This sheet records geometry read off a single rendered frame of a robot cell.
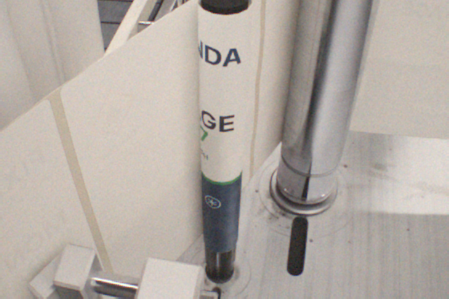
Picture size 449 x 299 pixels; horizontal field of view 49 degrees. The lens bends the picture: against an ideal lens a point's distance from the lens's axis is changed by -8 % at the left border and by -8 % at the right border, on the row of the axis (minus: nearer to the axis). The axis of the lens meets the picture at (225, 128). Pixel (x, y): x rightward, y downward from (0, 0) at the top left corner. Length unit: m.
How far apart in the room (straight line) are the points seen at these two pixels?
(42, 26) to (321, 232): 0.22
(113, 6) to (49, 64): 0.18
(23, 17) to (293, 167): 0.18
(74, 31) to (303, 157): 0.18
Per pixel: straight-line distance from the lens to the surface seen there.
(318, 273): 0.32
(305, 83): 0.27
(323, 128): 0.28
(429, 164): 0.39
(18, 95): 0.30
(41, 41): 0.34
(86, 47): 0.39
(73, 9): 0.37
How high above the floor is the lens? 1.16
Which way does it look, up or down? 46 degrees down
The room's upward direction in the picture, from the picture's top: 1 degrees clockwise
